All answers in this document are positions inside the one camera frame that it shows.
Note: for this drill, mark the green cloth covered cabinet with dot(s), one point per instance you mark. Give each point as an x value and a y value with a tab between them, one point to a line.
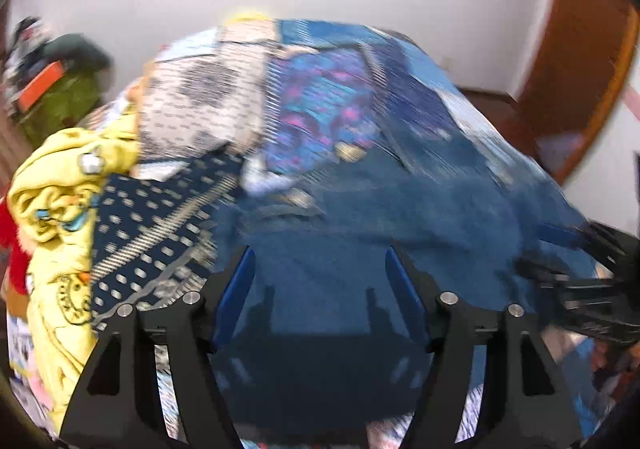
65	104

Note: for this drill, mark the pile of mixed clothes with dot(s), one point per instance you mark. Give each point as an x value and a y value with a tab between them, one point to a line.
25	44

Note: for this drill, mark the frosted sliding door with hearts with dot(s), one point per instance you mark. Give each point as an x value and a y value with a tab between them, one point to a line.
617	144

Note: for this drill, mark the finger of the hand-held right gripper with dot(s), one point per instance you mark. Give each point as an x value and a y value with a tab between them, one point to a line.
557	234
542	275

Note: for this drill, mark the orange box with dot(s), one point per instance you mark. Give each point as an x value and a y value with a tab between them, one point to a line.
40	86

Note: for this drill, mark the blue denim jacket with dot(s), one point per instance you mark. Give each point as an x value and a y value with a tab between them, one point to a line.
350	229

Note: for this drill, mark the yellow plush toy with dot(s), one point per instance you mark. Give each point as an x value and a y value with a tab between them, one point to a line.
247	18

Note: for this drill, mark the dark grey cushion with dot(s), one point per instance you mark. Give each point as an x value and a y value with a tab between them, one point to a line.
80	51

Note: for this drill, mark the red cloth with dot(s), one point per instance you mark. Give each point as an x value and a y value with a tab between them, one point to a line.
12	249

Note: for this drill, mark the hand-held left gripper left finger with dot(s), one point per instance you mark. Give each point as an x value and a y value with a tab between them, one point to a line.
237	289

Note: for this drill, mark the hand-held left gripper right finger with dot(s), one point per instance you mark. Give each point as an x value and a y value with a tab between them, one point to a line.
402	289

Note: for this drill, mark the yellow cartoon print garment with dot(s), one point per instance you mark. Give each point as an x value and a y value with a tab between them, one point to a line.
55	189

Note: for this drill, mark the brown wooden door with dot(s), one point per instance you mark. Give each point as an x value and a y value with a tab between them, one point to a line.
575	54

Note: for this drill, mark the navy dotted garment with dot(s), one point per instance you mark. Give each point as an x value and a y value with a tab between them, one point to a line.
145	229

